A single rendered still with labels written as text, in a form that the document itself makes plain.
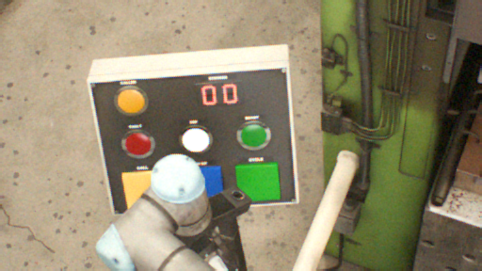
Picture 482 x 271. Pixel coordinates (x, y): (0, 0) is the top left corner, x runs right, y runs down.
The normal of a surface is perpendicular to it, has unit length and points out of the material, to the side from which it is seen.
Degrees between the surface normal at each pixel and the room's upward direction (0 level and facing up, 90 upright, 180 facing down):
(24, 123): 0
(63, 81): 0
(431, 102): 90
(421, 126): 90
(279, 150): 60
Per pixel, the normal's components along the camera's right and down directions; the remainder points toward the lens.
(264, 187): -0.01, 0.50
